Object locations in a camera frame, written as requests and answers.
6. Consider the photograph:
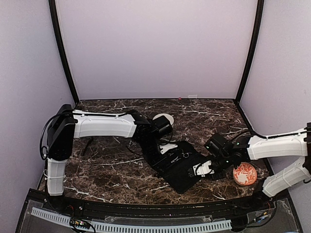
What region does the black zippered tool case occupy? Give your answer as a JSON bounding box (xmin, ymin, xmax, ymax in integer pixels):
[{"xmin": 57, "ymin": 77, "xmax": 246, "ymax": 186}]
[{"xmin": 156, "ymin": 141, "xmax": 209, "ymax": 194}]

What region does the black front rail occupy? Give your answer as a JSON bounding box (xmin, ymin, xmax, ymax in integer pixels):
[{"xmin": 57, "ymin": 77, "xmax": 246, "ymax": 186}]
[{"xmin": 24, "ymin": 188, "xmax": 292, "ymax": 220}]

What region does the black comb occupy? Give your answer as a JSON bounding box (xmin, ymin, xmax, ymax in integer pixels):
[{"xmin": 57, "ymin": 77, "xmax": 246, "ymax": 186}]
[{"xmin": 81, "ymin": 137, "xmax": 94, "ymax": 156}]

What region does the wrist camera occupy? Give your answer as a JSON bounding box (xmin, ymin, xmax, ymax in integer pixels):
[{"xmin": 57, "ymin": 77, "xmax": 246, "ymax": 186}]
[
  {"xmin": 159, "ymin": 144, "xmax": 178, "ymax": 154},
  {"xmin": 188, "ymin": 161, "xmax": 214, "ymax": 177}
]

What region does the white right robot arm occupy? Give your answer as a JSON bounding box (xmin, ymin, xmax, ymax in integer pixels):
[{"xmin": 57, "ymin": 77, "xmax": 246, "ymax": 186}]
[{"xmin": 205, "ymin": 123, "xmax": 311, "ymax": 211}]

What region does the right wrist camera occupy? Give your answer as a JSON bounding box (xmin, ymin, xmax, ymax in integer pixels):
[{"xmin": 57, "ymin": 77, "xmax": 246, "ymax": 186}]
[{"xmin": 188, "ymin": 161, "xmax": 214, "ymax": 177}]

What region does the black right corner post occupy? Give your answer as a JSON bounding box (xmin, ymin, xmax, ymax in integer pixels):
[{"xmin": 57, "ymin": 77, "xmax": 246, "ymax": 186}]
[{"xmin": 235, "ymin": 0, "xmax": 264, "ymax": 106}]

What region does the white and navy bowl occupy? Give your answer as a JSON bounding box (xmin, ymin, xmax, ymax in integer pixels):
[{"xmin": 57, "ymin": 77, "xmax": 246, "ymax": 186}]
[{"xmin": 153, "ymin": 113, "xmax": 174, "ymax": 126}]

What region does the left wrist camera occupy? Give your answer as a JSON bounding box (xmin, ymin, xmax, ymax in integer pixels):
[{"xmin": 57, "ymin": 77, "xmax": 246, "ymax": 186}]
[{"xmin": 159, "ymin": 144, "xmax": 178, "ymax": 154}]

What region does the orange patterned round dish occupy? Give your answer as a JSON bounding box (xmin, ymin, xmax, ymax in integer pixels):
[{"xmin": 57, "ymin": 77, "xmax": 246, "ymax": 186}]
[{"xmin": 233, "ymin": 162, "xmax": 258, "ymax": 186}]

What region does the black left corner post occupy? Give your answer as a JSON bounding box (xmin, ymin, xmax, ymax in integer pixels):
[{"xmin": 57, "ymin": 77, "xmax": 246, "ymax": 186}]
[{"xmin": 48, "ymin": 0, "xmax": 80, "ymax": 104}]

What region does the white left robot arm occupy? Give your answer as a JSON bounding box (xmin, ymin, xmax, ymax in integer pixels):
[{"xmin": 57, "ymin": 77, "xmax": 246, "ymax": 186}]
[{"xmin": 39, "ymin": 104, "xmax": 177, "ymax": 212}]

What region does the black corner post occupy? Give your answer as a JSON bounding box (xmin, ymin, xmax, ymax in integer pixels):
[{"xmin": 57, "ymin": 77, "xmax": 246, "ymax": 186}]
[
  {"xmin": 235, "ymin": 0, "xmax": 264, "ymax": 106},
  {"xmin": 48, "ymin": 0, "xmax": 80, "ymax": 104}
]

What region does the white slotted cable duct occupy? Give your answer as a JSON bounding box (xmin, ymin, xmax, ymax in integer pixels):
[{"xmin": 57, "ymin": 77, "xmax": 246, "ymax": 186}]
[{"xmin": 31, "ymin": 207, "xmax": 232, "ymax": 233}]

